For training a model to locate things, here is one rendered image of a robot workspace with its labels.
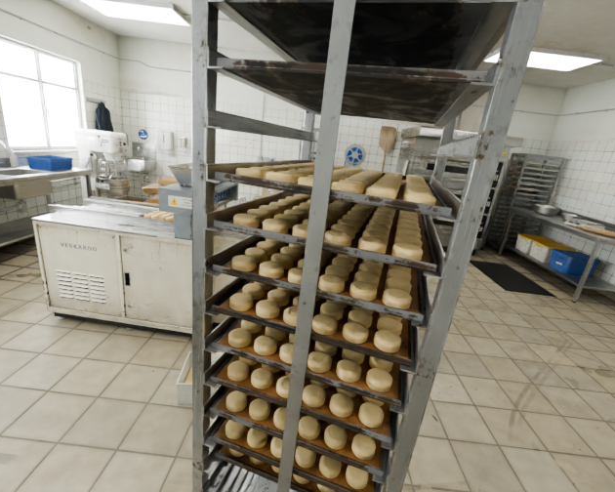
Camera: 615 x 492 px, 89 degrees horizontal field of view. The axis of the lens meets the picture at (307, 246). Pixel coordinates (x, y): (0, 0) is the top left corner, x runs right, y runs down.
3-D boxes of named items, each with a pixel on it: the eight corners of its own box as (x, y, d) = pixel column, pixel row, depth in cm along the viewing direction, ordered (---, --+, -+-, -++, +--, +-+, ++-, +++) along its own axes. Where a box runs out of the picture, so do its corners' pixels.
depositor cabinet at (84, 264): (48, 320, 250) (31, 218, 224) (110, 283, 318) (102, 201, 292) (204, 345, 243) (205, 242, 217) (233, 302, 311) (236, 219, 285)
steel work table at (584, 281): (494, 254, 585) (511, 202, 555) (533, 259, 585) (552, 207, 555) (572, 303, 405) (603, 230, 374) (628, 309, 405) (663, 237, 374)
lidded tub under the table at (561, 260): (544, 264, 477) (550, 248, 469) (574, 267, 478) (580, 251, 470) (563, 274, 440) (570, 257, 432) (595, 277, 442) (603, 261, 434)
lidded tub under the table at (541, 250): (525, 254, 520) (531, 239, 512) (553, 257, 520) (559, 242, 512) (541, 263, 484) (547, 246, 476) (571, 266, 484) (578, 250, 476)
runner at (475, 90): (434, 126, 99) (436, 115, 98) (443, 126, 98) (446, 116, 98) (471, 84, 40) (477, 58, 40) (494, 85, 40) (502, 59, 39)
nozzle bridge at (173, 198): (159, 236, 218) (157, 186, 208) (202, 214, 287) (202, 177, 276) (205, 242, 216) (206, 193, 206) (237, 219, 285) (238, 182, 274)
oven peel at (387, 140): (364, 232, 622) (381, 125, 584) (364, 232, 626) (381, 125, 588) (380, 234, 622) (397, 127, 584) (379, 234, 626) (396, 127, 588)
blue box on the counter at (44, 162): (52, 171, 390) (50, 159, 386) (26, 168, 389) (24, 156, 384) (74, 168, 428) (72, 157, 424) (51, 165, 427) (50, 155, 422)
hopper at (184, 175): (167, 185, 215) (166, 165, 211) (200, 178, 268) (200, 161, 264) (208, 191, 214) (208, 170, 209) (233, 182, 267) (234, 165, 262)
